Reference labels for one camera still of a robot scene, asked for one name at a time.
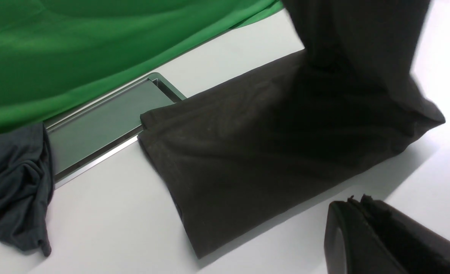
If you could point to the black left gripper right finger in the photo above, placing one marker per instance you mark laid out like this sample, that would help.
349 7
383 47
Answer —
418 249

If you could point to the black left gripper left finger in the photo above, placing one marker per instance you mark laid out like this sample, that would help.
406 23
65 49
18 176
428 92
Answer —
352 247

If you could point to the gray long sleeve shirt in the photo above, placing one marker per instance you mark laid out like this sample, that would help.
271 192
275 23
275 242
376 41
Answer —
249 149

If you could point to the dark teal crumpled shirt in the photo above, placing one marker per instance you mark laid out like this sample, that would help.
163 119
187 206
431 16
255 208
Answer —
26 188

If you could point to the green backdrop cloth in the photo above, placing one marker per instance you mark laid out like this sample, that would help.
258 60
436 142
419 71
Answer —
58 54

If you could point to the metal table cable hatch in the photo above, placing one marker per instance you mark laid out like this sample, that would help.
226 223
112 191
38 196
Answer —
90 133

